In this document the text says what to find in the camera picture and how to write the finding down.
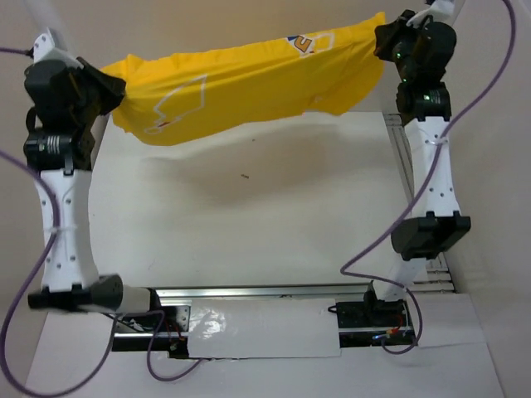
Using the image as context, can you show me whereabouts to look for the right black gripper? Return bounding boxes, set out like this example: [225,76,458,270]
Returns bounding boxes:
[375,9,430,81]

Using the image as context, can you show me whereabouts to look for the yellow pillowcase with white print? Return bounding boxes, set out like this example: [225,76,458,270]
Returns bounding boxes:
[104,13,386,146]

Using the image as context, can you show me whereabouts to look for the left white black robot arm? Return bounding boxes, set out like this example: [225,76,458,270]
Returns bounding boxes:
[23,57,164,331]

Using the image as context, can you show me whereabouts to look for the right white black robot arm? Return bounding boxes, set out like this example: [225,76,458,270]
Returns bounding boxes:
[362,10,471,325]

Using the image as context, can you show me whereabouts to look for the white cover plate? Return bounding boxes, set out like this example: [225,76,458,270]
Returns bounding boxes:
[188,298,340,359]

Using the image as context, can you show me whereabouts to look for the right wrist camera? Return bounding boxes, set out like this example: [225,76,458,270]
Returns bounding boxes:
[407,0,455,27]

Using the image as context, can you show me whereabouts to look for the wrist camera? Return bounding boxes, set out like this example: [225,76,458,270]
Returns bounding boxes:
[32,27,83,68]
[407,0,455,27]

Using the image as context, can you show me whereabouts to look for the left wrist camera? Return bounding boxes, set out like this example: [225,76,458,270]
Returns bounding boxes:
[32,27,83,68]

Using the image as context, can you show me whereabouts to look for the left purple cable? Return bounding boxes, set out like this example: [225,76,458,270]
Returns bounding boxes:
[0,45,204,398]

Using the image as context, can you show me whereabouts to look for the purple cable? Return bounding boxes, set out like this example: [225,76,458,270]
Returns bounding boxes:
[0,45,204,398]
[339,0,518,354]

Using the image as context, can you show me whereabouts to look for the aluminium rail right side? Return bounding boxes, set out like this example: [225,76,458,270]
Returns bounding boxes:
[383,114,441,289]

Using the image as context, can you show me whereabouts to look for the aluminium rail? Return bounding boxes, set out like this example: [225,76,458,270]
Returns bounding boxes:
[383,114,441,289]
[156,284,368,302]

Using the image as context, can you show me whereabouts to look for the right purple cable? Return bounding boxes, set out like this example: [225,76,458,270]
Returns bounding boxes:
[339,0,518,354]

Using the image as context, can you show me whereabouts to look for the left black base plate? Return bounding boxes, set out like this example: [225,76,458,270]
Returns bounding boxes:
[111,302,191,359]

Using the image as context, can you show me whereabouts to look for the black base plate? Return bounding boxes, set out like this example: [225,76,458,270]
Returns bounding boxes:
[111,302,191,359]
[328,300,415,348]

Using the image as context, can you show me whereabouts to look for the aluminium rail front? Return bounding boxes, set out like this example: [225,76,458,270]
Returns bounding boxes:
[156,284,368,302]

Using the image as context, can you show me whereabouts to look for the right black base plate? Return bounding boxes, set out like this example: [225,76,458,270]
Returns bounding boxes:
[328,300,415,348]

